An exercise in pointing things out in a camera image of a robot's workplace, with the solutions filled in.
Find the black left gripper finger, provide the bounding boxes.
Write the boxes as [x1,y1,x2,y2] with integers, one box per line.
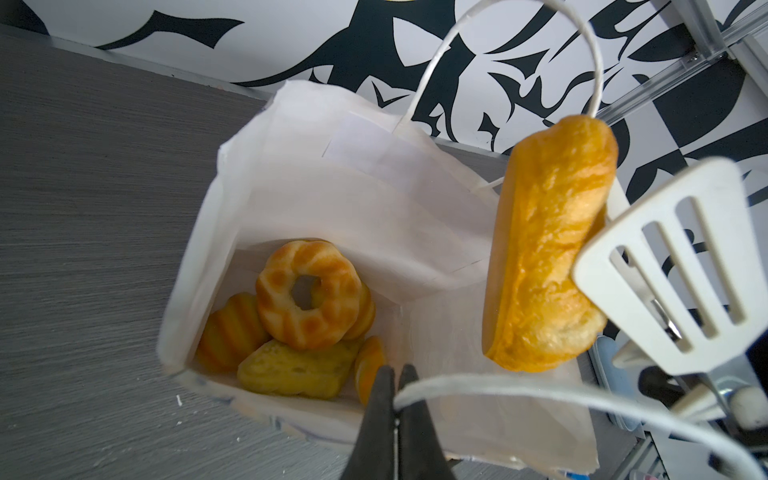
[398,400,456,480]
[340,366,396,480]

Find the left gripper white spatula finger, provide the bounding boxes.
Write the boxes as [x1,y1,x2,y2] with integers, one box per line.
[605,176,768,433]
[572,157,767,375]

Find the croissant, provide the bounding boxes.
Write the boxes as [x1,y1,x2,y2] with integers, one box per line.
[195,292,272,373]
[481,115,618,373]
[354,336,388,406]
[343,283,376,340]
[236,340,362,400]

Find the ring donut bread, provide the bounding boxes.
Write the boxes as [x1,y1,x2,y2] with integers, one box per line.
[255,240,363,351]

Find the floral white paper bag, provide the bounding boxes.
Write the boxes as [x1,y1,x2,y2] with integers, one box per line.
[156,80,598,474]

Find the pale blue lid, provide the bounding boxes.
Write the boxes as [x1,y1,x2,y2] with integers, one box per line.
[588,335,643,432]

